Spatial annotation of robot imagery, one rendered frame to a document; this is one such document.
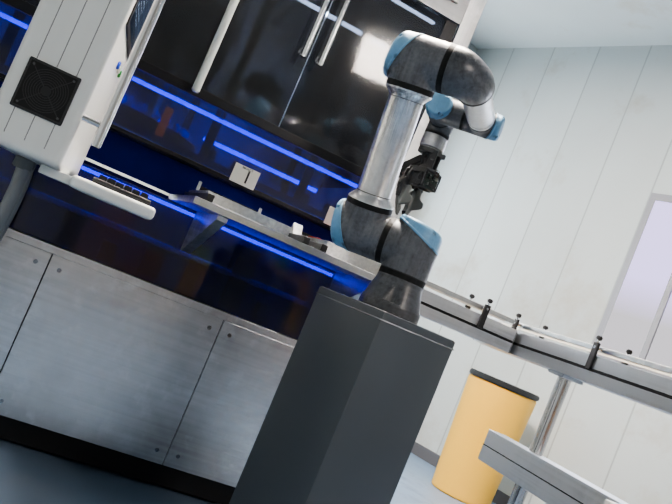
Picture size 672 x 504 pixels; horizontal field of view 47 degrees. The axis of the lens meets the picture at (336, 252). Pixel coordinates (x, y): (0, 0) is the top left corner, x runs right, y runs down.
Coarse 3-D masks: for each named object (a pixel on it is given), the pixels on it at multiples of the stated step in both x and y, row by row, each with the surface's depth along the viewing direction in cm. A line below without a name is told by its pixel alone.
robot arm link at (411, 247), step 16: (400, 224) 183; (416, 224) 181; (384, 240) 182; (400, 240) 181; (416, 240) 180; (432, 240) 181; (384, 256) 183; (400, 256) 180; (416, 256) 180; (432, 256) 182; (416, 272) 180
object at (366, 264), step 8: (312, 240) 228; (320, 240) 221; (328, 248) 215; (336, 248) 216; (336, 256) 216; (344, 256) 217; (352, 256) 218; (360, 256) 219; (352, 264) 218; (360, 264) 219; (368, 264) 220; (376, 264) 220; (376, 272) 221
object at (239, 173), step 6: (234, 168) 242; (240, 168) 243; (246, 168) 243; (234, 174) 242; (240, 174) 243; (246, 174) 244; (252, 174) 244; (258, 174) 245; (234, 180) 242; (240, 180) 243; (252, 180) 244; (246, 186) 244; (252, 186) 245
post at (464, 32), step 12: (480, 0) 266; (468, 12) 265; (480, 12) 267; (468, 24) 266; (456, 36) 264; (468, 36) 266; (420, 120) 262; (420, 132) 263; (408, 156) 262; (396, 216) 262
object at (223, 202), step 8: (200, 192) 225; (208, 192) 214; (216, 200) 215; (224, 200) 216; (232, 208) 217; (240, 208) 218; (248, 208) 218; (248, 216) 218; (256, 216) 219; (264, 216) 220; (264, 224) 220; (272, 224) 221; (280, 224) 222; (280, 232) 222; (288, 232) 223
